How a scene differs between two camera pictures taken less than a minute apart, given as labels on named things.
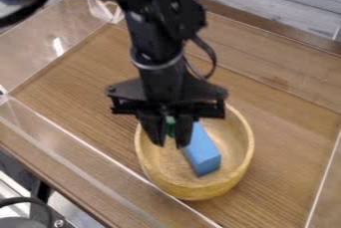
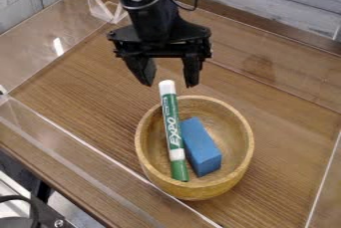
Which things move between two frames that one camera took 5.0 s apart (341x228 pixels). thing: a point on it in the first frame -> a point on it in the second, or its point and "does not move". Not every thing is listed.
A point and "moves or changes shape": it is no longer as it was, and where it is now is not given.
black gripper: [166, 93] -> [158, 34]
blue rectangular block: [201, 152] does not move
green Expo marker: [170, 125] moves or changes shape
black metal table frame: [44, 216] does not move
